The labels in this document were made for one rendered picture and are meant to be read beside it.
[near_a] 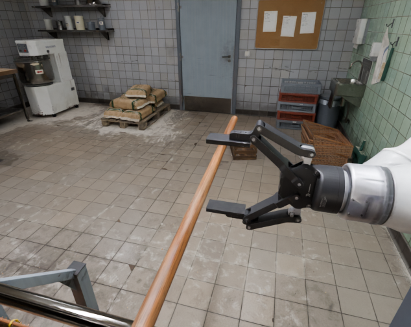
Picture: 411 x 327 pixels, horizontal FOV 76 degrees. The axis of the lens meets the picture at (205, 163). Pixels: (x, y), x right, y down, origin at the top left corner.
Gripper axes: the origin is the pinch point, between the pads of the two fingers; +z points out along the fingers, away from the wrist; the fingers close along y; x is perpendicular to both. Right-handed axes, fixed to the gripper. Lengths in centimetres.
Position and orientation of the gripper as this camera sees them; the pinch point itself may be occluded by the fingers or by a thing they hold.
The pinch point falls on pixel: (214, 174)
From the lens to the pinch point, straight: 46.3
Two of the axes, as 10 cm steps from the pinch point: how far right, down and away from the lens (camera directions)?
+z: -9.7, -1.1, 2.1
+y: 0.0, 8.8, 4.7
